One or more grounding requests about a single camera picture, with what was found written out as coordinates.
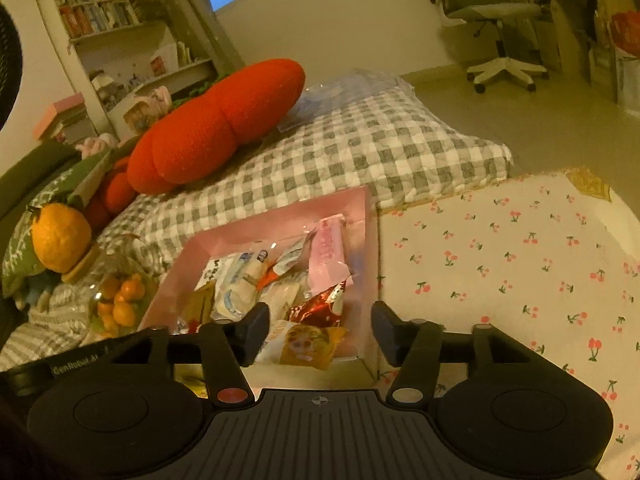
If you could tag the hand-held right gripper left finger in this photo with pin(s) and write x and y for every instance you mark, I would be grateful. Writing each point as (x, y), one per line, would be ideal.
(252, 332)

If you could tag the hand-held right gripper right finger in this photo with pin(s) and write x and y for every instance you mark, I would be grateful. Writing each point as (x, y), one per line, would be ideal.
(384, 332)

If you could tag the white snack packet blue print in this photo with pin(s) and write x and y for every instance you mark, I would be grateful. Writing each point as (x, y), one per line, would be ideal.
(282, 295)
(235, 300)

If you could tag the orange picture snack packet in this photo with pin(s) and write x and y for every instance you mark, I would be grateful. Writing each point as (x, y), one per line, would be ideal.
(305, 345)

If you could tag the red-brown snack packet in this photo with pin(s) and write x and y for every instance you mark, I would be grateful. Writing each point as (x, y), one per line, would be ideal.
(320, 305)

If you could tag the clear pink storage box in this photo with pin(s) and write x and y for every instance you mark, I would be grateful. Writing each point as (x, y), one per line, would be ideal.
(350, 200)

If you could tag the brown snack packet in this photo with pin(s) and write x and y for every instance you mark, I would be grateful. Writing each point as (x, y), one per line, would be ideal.
(200, 305)

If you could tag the pile of small oranges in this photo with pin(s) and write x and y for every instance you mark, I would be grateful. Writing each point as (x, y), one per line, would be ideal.
(122, 305)

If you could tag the pink snack packet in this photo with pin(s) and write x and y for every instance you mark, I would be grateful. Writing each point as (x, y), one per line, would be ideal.
(327, 255)

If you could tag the green patterned pillow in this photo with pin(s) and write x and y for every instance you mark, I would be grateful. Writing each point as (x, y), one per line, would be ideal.
(20, 255)

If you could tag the glass jar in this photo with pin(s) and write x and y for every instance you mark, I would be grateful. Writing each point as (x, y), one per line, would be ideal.
(135, 270)

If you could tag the orange fruit toy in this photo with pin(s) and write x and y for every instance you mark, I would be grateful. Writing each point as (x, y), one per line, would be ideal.
(60, 237)

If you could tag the cherry print mat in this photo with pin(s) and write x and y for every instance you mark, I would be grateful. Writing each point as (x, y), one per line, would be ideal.
(500, 260)

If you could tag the small orange plush toy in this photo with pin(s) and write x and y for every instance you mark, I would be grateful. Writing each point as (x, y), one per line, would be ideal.
(112, 192)

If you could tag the grey checkered blanket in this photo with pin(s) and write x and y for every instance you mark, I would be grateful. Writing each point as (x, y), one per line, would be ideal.
(375, 145)

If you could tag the red carrot plush pillow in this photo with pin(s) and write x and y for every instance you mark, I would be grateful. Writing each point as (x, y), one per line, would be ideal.
(215, 125)

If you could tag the small pink plush toy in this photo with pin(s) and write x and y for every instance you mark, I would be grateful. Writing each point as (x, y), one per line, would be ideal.
(97, 145)

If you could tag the clear plastic bag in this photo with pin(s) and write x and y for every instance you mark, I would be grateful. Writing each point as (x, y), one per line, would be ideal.
(350, 92)

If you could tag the pink and white plush toy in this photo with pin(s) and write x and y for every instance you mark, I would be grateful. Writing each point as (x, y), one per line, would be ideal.
(150, 105)

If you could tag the yellow patterned cloth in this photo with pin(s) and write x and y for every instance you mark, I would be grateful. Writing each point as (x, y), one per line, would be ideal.
(590, 185)

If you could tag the black mesh fan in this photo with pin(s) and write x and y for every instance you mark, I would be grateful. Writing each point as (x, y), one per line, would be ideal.
(8, 67)

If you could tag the white bookshelf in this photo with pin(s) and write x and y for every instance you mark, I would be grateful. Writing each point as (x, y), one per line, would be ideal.
(115, 35)

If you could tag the green curtain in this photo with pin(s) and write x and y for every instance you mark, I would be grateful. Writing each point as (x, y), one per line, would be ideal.
(185, 5)

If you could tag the white office chair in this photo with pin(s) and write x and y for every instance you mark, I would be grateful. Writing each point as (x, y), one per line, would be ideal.
(485, 10)

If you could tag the cardboard box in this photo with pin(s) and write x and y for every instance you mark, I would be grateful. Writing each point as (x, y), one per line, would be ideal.
(602, 65)

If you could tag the dark desk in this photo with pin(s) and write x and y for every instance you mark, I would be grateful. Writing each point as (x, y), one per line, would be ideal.
(555, 10)

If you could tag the red bag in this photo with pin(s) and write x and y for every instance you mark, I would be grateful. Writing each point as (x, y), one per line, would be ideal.
(625, 30)

